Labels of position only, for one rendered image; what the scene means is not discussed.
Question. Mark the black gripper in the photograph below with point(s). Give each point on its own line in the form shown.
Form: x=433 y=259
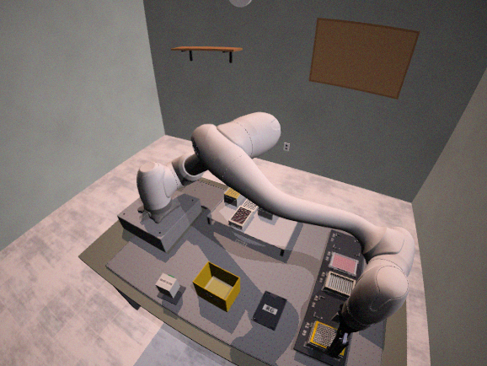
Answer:
x=339 y=342

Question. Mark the black flat pad with label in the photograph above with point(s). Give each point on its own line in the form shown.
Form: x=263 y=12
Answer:
x=269 y=310

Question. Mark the yellow waste bin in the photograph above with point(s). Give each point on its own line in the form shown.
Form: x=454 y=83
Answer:
x=202 y=279

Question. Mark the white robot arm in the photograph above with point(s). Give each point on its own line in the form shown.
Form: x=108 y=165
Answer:
x=227 y=151

